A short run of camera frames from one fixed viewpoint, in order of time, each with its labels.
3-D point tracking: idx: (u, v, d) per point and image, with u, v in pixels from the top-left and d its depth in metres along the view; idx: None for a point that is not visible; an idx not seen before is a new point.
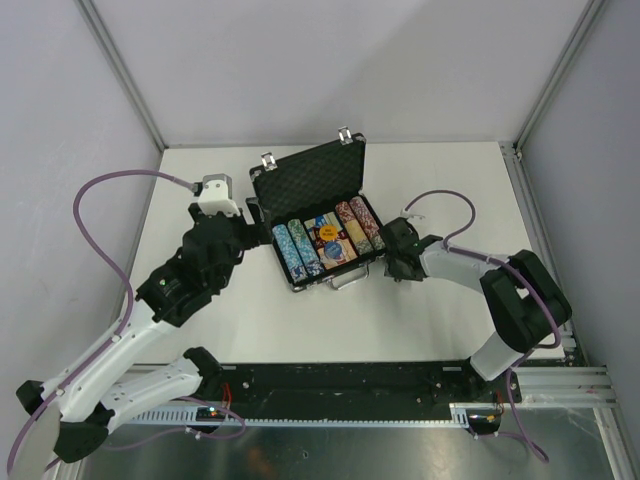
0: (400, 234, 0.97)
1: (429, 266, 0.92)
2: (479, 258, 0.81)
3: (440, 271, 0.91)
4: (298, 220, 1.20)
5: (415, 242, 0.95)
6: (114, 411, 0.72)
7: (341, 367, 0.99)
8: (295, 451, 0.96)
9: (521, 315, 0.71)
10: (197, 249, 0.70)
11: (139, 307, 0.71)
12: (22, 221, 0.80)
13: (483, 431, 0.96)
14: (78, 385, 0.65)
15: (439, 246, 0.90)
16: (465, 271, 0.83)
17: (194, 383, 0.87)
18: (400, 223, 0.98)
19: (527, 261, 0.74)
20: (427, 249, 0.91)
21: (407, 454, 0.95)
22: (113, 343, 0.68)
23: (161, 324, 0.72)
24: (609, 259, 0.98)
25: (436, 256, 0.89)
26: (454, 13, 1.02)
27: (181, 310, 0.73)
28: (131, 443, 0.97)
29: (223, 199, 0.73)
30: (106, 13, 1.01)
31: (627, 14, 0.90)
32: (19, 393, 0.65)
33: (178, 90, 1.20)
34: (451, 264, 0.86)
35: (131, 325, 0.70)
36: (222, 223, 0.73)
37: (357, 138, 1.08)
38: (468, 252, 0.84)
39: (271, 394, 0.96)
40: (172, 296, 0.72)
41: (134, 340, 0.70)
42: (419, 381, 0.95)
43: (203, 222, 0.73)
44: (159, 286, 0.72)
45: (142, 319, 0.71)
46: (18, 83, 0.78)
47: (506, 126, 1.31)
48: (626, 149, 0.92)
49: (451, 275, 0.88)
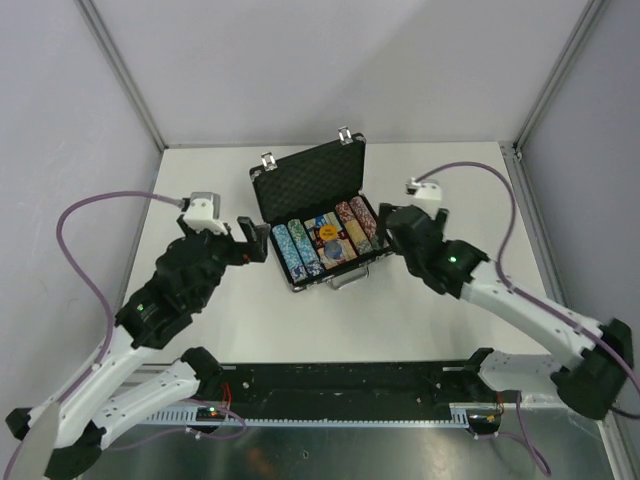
0: (423, 236, 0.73)
1: (474, 297, 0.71)
2: (565, 321, 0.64)
3: (492, 309, 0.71)
4: (298, 220, 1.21)
5: (451, 256, 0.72)
6: (105, 428, 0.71)
7: (341, 367, 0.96)
8: (296, 451, 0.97)
9: (612, 396, 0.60)
10: (169, 273, 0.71)
11: (119, 334, 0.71)
12: (22, 221, 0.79)
13: (483, 432, 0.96)
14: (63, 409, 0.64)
15: (494, 274, 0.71)
16: (540, 331, 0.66)
17: (191, 387, 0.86)
18: (414, 209, 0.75)
19: (621, 336, 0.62)
20: (478, 274, 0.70)
21: (408, 454, 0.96)
22: (94, 370, 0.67)
23: (142, 348, 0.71)
24: (608, 261, 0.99)
25: (491, 291, 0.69)
26: (454, 14, 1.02)
27: (159, 335, 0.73)
28: (132, 443, 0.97)
29: (207, 219, 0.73)
30: (106, 13, 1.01)
31: (625, 16, 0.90)
32: (8, 421, 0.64)
33: (178, 90, 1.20)
34: (514, 312, 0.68)
35: (111, 352, 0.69)
36: (196, 245, 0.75)
37: (357, 138, 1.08)
38: (542, 306, 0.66)
39: (271, 395, 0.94)
40: (150, 321, 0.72)
41: (116, 365, 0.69)
42: (419, 381, 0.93)
43: (177, 246, 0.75)
44: (137, 312, 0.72)
45: (122, 345, 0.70)
46: (19, 83, 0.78)
47: (507, 125, 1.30)
48: (627, 148, 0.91)
49: (508, 318, 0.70)
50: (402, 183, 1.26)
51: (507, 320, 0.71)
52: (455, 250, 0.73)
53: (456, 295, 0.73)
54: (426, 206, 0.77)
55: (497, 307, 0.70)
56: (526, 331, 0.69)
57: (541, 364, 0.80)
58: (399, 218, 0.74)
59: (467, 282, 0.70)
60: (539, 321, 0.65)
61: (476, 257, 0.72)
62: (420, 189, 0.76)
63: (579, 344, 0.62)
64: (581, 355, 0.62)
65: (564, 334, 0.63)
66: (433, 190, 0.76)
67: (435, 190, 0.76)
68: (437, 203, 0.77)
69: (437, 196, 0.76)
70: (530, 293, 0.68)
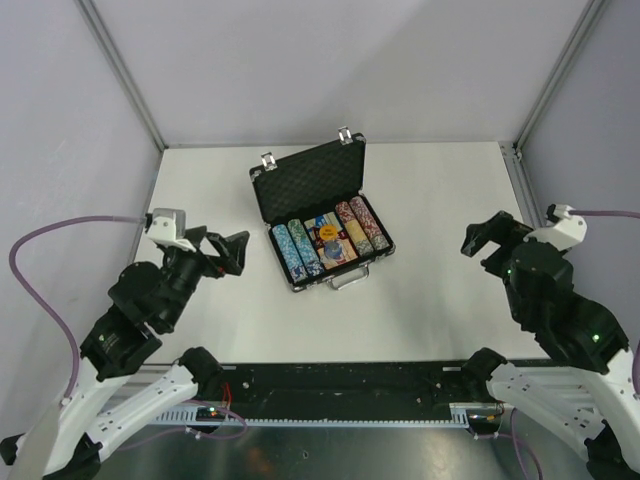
0: (560, 293, 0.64)
1: (587, 376, 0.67)
2: None
3: (593, 392, 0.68)
4: (298, 220, 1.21)
5: (595, 335, 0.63)
6: (100, 443, 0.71)
7: (341, 367, 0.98)
8: (296, 451, 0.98)
9: None
10: (124, 305, 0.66)
11: (85, 365, 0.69)
12: (22, 221, 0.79)
13: (482, 432, 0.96)
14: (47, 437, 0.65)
15: (628, 375, 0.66)
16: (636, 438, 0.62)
17: (189, 391, 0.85)
18: (552, 249, 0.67)
19: None
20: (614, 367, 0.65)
21: (408, 454, 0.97)
22: (64, 405, 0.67)
23: (107, 381, 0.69)
24: (608, 262, 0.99)
25: (617, 390, 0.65)
26: (454, 14, 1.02)
27: (124, 364, 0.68)
28: (132, 443, 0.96)
29: (172, 240, 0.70)
30: (106, 13, 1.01)
31: (625, 17, 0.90)
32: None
33: (178, 90, 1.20)
34: (624, 413, 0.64)
35: (79, 385, 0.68)
36: (150, 270, 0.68)
37: (357, 138, 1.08)
38: None
39: (271, 395, 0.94)
40: (113, 351, 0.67)
41: (87, 396, 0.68)
42: (419, 382, 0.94)
43: (128, 272, 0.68)
44: (98, 343, 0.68)
45: (88, 375, 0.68)
46: (18, 83, 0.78)
47: (507, 125, 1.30)
48: (628, 148, 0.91)
49: (603, 408, 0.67)
50: (402, 183, 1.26)
51: (602, 410, 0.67)
52: (601, 330, 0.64)
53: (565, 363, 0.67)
54: (562, 240, 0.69)
55: (607, 401, 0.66)
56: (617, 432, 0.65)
57: (572, 417, 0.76)
58: (535, 263, 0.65)
59: (600, 372, 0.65)
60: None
61: (616, 343, 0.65)
62: (564, 220, 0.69)
63: None
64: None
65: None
66: (578, 228, 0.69)
67: (582, 228, 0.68)
68: (575, 242, 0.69)
69: (579, 235, 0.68)
70: None
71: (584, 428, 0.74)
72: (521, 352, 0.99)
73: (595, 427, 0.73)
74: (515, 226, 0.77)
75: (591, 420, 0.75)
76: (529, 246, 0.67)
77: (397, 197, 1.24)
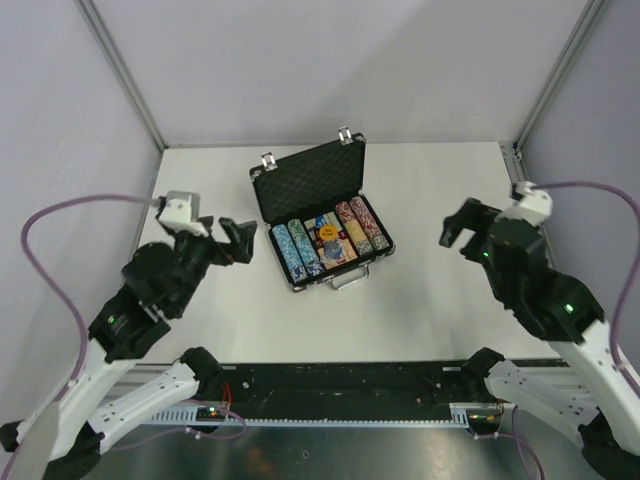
0: (534, 264, 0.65)
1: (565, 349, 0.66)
2: None
3: (573, 365, 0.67)
4: (298, 220, 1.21)
5: (568, 305, 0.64)
6: (103, 433, 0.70)
7: (341, 367, 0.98)
8: (296, 451, 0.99)
9: None
10: (138, 285, 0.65)
11: (92, 347, 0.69)
12: (22, 220, 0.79)
13: (482, 432, 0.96)
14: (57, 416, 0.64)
15: (606, 344, 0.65)
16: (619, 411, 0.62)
17: (191, 388, 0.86)
18: (524, 224, 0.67)
19: None
20: (591, 337, 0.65)
21: (408, 453, 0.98)
22: (70, 388, 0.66)
23: (116, 363, 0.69)
24: (608, 262, 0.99)
25: (596, 361, 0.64)
26: (453, 14, 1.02)
27: (134, 347, 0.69)
28: (131, 443, 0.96)
29: (187, 222, 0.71)
30: (106, 13, 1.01)
31: (625, 17, 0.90)
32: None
33: (178, 90, 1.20)
34: (605, 385, 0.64)
35: (86, 367, 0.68)
36: (165, 251, 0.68)
37: (357, 138, 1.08)
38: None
39: (271, 395, 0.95)
40: (124, 333, 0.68)
41: (97, 376, 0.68)
42: (419, 381, 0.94)
43: (143, 252, 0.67)
44: (107, 324, 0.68)
45: (99, 355, 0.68)
46: (18, 83, 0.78)
47: (507, 125, 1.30)
48: (627, 148, 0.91)
49: (586, 380, 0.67)
50: (402, 183, 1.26)
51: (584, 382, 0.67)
52: (576, 301, 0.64)
53: (543, 336, 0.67)
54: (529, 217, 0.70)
55: (589, 375, 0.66)
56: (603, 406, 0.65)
57: (566, 406, 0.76)
58: (510, 236, 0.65)
59: (576, 343, 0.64)
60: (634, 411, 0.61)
61: (592, 313, 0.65)
62: (528, 197, 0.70)
63: None
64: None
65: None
66: (542, 202, 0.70)
67: (546, 202, 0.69)
68: (542, 217, 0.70)
69: (545, 209, 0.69)
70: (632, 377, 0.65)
71: (578, 415, 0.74)
72: (521, 352, 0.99)
73: (588, 414, 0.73)
74: (484, 211, 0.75)
75: (586, 408, 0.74)
76: (501, 224, 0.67)
77: (397, 197, 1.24)
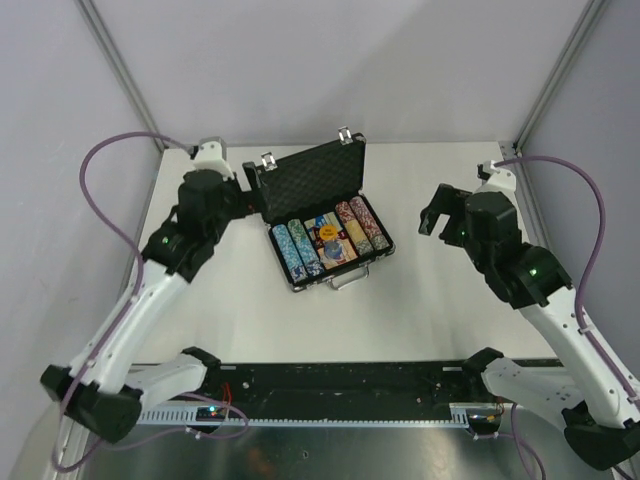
0: (504, 231, 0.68)
1: (534, 317, 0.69)
2: (623, 385, 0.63)
3: (544, 333, 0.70)
4: (298, 220, 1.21)
5: (532, 269, 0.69)
6: (142, 390, 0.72)
7: (341, 367, 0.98)
8: (295, 451, 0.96)
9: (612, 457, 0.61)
10: (194, 197, 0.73)
11: (149, 267, 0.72)
12: (21, 221, 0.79)
13: (482, 432, 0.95)
14: (104, 355, 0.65)
15: (570, 309, 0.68)
16: (587, 378, 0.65)
17: (201, 373, 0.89)
18: (497, 194, 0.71)
19: None
20: (556, 300, 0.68)
21: (407, 454, 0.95)
22: (132, 304, 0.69)
23: (176, 276, 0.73)
24: (608, 262, 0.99)
25: (561, 325, 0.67)
26: (453, 13, 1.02)
27: (190, 263, 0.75)
28: (131, 443, 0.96)
29: (216, 159, 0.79)
30: (106, 13, 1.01)
31: (625, 17, 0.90)
32: (43, 381, 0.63)
33: (178, 90, 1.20)
34: (572, 352, 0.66)
35: (145, 284, 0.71)
36: (211, 173, 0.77)
37: (357, 138, 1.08)
38: (608, 362, 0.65)
39: (271, 395, 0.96)
40: (179, 250, 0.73)
41: (152, 296, 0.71)
42: (419, 381, 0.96)
43: (191, 175, 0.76)
44: (163, 245, 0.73)
45: (155, 274, 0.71)
46: (18, 83, 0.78)
47: (507, 125, 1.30)
48: (628, 147, 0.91)
49: (556, 348, 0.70)
50: (402, 183, 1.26)
51: (555, 349, 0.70)
52: (542, 267, 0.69)
53: (513, 303, 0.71)
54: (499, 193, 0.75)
55: (556, 340, 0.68)
56: (571, 370, 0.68)
57: (553, 393, 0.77)
58: (485, 205, 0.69)
59: (540, 303, 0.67)
60: (598, 374, 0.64)
61: (558, 279, 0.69)
62: (494, 174, 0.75)
63: (629, 412, 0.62)
64: (625, 424, 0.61)
65: (617, 396, 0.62)
66: (507, 178, 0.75)
67: (511, 178, 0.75)
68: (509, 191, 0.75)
69: (511, 184, 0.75)
70: (599, 342, 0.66)
71: (564, 400, 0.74)
72: (521, 352, 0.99)
73: (574, 399, 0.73)
74: (456, 194, 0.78)
75: (572, 393, 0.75)
76: (474, 197, 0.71)
77: (397, 197, 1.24)
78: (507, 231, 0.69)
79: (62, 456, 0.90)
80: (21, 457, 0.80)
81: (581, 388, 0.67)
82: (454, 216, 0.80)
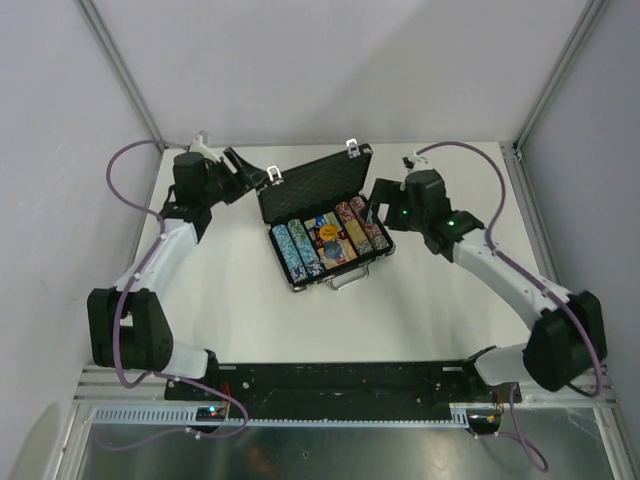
0: (433, 198, 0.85)
1: (463, 258, 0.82)
2: (535, 284, 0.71)
3: (476, 270, 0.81)
4: (299, 220, 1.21)
5: (450, 221, 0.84)
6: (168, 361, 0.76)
7: (341, 367, 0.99)
8: (295, 451, 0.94)
9: (565, 359, 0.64)
10: (185, 168, 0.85)
11: (170, 223, 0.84)
12: (21, 221, 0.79)
13: (483, 432, 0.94)
14: (146, 274, 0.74)
15: (483, 240, 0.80)
16: (511, 291, 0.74)
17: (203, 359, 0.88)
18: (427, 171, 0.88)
19: (588, 304, 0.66)
20: (468, 239, 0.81)
21: (407, 454, 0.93)
22: (162, 240, 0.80)
23: (188, 232, 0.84)
24: (608, 263, 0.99)
25: (477, 253, 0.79)
26: (453, 14, 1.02)
27: (199, 221, 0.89)
28: (131, 444, 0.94)
29: (201, 148, 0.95)
30: (106, 12, 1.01)
31: (624, 19, 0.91)
32: (90, 299, 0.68)
33: (178, 90, 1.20)
34: (494, 272, 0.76)
35: (170, 230, 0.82)
36: (196, 154, 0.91)
37: (364, 150, 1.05)
38: (520, 269, 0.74)
39: (271, 395, 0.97)
40: (188, 210, 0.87)
41: (179, 236, 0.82)
42: (419, 381, 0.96)
43: (180, 156, 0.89)
44: (176, 211, 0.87)
45: (176, 224, 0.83)
46: (18, 84, 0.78)
47: (507, 125, 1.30)
48: (627, 148, 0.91)
49: (487, 279, 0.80)
50: None
51: (487, 282, 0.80)
52: (459, 219, 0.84)
53: (451, 256, 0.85)
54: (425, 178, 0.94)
55: (480, 269, 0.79)
56: (498, 291, 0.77)
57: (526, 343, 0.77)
58: (415, 178, 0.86)
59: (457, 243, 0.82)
60: (513, 282, 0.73)
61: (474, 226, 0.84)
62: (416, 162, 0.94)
63: (544, 303, 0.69)
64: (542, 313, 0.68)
65: (531, 293, 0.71)
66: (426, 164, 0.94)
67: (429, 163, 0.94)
68: None
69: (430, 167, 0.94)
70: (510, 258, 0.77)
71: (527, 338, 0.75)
72: None
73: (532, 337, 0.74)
74: (391, 184, 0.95)
75: None
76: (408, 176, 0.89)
77: None
78: (435, 197, 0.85)
79: (63, 456, 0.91)
80: (20, 458, 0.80)
81: (513, 304, 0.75)
82: (393, 205, 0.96)
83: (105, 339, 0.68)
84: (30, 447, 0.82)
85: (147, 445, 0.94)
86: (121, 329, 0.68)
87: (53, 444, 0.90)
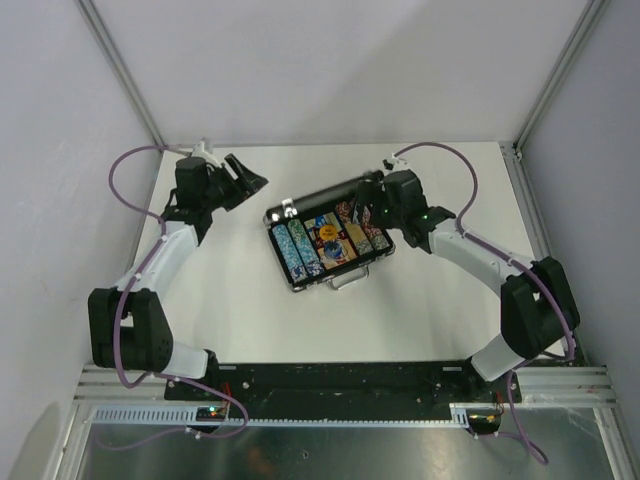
0: (409, 196, 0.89)
1: (437, 246, 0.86)
2: (501, 256, 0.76)
3: (450, 254, 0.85)
4: (299, 219, 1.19)
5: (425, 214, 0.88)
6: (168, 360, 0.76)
7: (341, 367, 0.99)
8: (295, 451, 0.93)
9: (535, 322, 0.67)
10: (186, 172, 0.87)
11: (170, 225, 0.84)
12: (21, 221, 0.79)
13: (483, 432, 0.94)
14: (146, 274, 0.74)
15: (453, 227, 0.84)
16: (482, 267, 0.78)
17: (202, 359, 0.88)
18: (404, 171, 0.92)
19: (550, 268, 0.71)
20: (440, 228, 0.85)
21: (408, 454, 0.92)
22: (163, 241, 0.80)
23: (188, 233, 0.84)
24: (607, 263, 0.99)
25: (448, 238, 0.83)
26: (453, 14, 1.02)
27: (200, 224, 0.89)
28: (131, 443, 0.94)
29: (201, 152, 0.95)
30: (106, 13, 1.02)
31: (623, 18, 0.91)
32: (90, 300, 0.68)
33: (178, 90, 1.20)
34: (464, 252, 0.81)
35: (171, 232, 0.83)
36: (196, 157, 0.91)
37: None
38: (487, 245, 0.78)
39: (271, 395, 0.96)
40: (188, 214, 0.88)
41: (179, 238, 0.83)
42: (419, 381, 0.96)
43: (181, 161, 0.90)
44: (177, 213, 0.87)
45: (176, 226, 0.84)
46: (18, 84, 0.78)
47: (507, 125, 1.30)
48: (626, 148, 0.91)
49: (461, 260, 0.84)
50: None
51: (461, 264, 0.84)
52: (432, 214, 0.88)
53: (429, 249, 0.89)
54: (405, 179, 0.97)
55: (452, 252, 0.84)
56: (470, 269, 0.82)
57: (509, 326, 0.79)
58: (392, 178, 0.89)
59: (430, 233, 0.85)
60: (481, 258, 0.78)
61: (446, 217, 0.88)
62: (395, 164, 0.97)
63: (510, 272, 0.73)
64: None
65: (497, 265, 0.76)
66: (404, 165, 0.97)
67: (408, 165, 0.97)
68: None
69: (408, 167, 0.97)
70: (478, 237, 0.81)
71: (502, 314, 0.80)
72: None
73: None
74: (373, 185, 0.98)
75: None
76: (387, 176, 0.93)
77: None
78: (411, 194, 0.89)
79: (63, 456, 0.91)
80: (20, 457, 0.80)
81: (485, 279, 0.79)
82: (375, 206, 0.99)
83: (105, 339, 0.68)
84: (30, 446, 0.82)
85: (147, 445, 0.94)
86: (121, 330, 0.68)
87: (53, 443, 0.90)
